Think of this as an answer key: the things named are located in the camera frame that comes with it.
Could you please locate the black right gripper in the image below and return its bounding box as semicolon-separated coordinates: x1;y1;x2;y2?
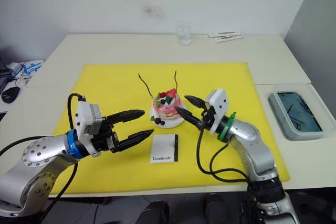
174;95;217;131

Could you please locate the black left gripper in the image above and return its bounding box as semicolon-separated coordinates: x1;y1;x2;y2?
91;109;155;154

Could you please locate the pink fruit-topped cake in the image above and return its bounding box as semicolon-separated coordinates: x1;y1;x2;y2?
153;88;183;120

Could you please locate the white Handmade matchbox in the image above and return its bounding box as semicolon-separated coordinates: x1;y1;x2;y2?
150;133;180;165

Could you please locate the white round plate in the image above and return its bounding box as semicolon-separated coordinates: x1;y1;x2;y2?
149;102;188;130

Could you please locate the dark berries garnish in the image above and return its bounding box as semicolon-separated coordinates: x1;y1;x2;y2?
150;115;166;126

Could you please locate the thin dark candle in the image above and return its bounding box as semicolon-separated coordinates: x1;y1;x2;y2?
138;72;155;99
173;69;180;94

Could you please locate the yellow table mat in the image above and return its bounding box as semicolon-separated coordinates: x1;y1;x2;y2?
49;62;291;196

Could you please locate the clear glass jar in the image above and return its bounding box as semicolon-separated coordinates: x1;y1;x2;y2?
176;23;192;46

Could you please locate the grey tray with water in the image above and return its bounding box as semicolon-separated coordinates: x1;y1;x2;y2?
267;83;333;142

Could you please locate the dark rounded shape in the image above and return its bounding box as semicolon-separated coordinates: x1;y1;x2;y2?
205;193;237;224
135;200;170;224

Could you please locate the blue and white packet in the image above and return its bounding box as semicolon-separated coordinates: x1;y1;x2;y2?
11;59;44;79

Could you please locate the black computer mouse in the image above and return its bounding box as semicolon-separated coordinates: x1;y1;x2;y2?
1;86;21;104

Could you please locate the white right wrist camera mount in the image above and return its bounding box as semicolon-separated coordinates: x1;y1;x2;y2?
204;88;228;136

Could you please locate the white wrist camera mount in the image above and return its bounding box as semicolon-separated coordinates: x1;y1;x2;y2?
204;88;228;136
75;100;103;158

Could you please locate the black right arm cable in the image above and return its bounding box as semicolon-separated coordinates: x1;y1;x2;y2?
196;126;253;184

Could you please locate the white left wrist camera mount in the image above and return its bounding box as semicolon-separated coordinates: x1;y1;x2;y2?
75;100;103;158

